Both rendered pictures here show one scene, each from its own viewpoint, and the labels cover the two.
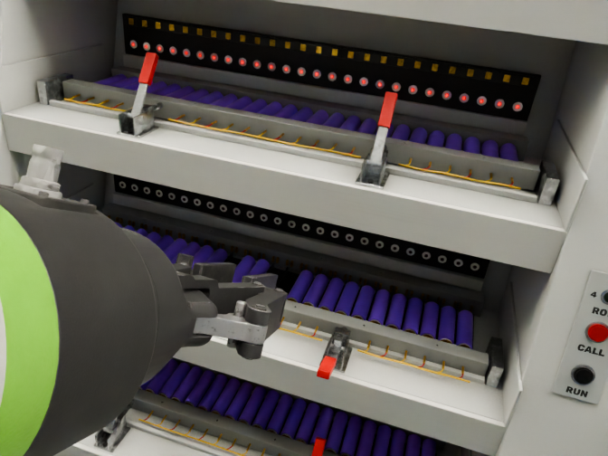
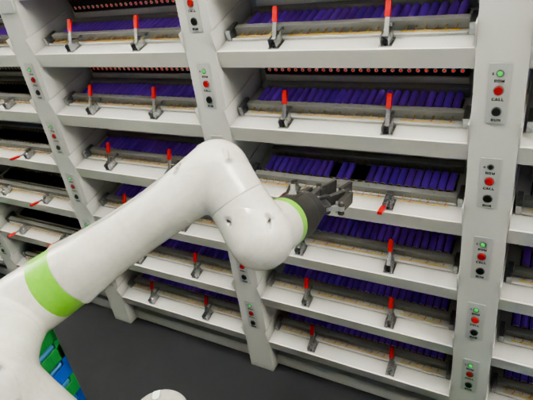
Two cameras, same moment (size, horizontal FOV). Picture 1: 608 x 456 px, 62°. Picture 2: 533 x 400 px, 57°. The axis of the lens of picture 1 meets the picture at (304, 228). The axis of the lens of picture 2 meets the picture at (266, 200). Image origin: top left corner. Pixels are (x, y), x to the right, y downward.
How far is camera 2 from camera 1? 0.71 m
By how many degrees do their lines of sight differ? 23
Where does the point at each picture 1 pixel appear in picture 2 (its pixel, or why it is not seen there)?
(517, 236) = (450, 148)
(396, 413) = (417, 224)
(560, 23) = (448, 63)
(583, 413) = (491, 213)
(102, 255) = (307, 203)
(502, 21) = (425, 65)
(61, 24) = (239, 76)
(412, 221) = (406, 147)
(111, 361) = (313, 221)
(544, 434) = (477, 224)
